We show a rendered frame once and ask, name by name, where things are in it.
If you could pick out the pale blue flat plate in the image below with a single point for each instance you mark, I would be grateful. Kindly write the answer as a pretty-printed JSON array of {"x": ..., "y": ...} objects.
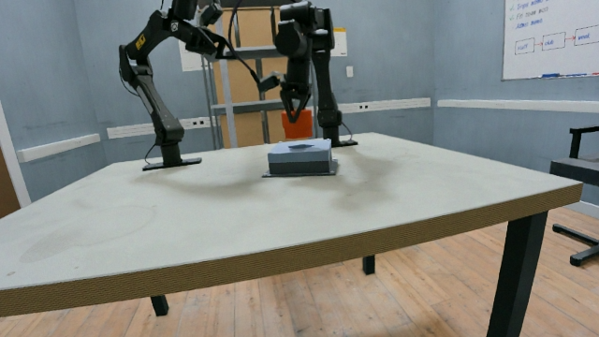
[{"x": 297, "y": 151}]

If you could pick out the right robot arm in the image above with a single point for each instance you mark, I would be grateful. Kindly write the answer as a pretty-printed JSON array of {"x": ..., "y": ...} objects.
[{"x": 168, "y": 129}]

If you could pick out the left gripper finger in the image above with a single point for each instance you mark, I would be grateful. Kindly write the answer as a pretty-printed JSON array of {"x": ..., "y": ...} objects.
[
  {"x": 290, "y": 103},
  {"x": 301, "y": 98}
]

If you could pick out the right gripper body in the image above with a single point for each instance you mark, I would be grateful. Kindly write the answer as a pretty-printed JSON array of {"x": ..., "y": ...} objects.
[{"x": 187, "y": 32}]

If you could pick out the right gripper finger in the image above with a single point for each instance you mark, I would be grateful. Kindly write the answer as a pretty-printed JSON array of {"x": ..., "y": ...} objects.
[
  {"x": 219, "y": 54},
  {"x": 195, "y": 39}
]

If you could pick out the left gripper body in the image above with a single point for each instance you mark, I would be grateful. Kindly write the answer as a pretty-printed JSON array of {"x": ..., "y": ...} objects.
[{"x": 295, "y": 74}]

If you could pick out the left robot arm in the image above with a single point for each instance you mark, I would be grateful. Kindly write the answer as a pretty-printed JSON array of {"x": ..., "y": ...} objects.
[{"x": 290, "y": 43}]

